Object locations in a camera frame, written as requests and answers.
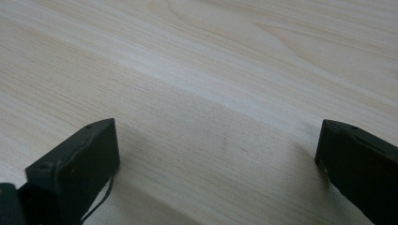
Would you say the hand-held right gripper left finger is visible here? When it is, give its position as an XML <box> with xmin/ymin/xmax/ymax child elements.
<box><xmin>17</xmin><ymin>117</ymin><xmax>121</xmax><ymax>225</ymax></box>

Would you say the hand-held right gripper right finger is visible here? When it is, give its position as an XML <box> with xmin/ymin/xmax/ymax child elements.
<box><xmin>314</xmin><ymin>119</ymin><xmax>398</xmax><ymax>225</ymax></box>

